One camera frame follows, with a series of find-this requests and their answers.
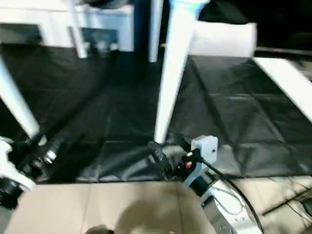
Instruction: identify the black table mat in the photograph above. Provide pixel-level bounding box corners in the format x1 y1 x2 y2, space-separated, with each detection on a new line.
0 42 312 184

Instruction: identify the white sideboard cabinet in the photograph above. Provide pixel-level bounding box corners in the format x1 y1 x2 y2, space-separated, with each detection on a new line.
0 4 135 52

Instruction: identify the black cabinet with gold label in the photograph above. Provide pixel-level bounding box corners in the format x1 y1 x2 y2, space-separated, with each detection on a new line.
133 0 171 53

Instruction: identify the black stand leg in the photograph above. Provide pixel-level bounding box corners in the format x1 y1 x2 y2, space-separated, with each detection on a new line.
287 187 312 203

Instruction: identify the white flat board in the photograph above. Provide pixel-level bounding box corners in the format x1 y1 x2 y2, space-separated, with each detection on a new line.
253 57 312 122

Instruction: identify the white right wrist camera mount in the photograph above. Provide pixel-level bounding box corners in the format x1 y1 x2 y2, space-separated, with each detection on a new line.
184 136 219 188

